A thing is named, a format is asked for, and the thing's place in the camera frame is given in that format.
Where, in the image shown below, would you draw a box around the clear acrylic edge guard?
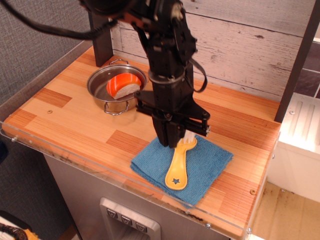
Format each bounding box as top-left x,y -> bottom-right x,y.
0,120 -> 281,238

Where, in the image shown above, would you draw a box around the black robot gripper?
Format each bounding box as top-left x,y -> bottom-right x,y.
134,74 -> 210,148

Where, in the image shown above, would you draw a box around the dark left frame post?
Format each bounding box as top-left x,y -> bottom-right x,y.
88,12 -> 114,67

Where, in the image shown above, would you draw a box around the steel panel with buttons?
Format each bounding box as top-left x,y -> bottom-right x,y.
99,197 -> 162,240

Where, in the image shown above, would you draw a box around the salmon sushi toy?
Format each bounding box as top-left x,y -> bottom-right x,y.
106,72 -> 142,100

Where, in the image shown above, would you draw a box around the small steel pot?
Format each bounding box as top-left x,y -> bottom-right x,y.
87,59 -> 147,116

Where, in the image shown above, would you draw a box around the yellow object bottom left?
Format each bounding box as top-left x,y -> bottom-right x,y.
14,228 -> 39,240

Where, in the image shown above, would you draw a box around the white side cabinet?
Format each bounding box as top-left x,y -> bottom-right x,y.
267,93 -> 320,202

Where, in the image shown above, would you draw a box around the dark frame post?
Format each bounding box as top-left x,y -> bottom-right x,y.
88,12 -> 114,67
274,0 -> 320,123

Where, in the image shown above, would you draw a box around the dark right frame post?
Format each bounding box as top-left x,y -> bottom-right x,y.
274,0 -> 320,123

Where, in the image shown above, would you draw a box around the yellow brush white bristles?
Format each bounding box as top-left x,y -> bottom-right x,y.
165,130 -> 198,191

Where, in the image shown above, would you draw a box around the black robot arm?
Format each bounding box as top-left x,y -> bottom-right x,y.
81,0 -> 210,148

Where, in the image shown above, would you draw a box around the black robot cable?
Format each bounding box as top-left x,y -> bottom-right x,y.
0,0 -> 118,41

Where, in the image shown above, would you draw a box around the blue folded cloth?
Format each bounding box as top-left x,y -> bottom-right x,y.
130,136 -> 234,206

